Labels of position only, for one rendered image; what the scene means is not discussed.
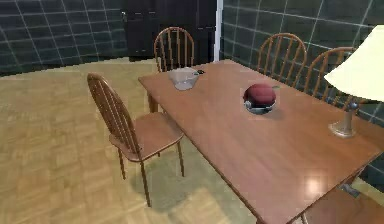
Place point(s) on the small black object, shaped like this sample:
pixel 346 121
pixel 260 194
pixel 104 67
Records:
pixel 201 71

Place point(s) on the brown wooden spindle-back chair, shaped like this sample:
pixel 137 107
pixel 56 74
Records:
pixel 283 56
pixel 140 133
pixel 174 48
pixel 328 73

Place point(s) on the grey bowl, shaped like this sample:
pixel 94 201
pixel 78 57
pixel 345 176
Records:
pixel 259 109

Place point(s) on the brown wooden dining table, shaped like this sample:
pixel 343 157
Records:
pixel 253 143

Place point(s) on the red apple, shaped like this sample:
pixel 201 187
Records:
pixel 260 95

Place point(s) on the black cabinet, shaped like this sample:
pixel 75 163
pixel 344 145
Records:
pixel 170 20

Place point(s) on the cream shade table lamp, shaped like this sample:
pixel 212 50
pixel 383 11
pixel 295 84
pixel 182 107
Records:
pixel 360 73

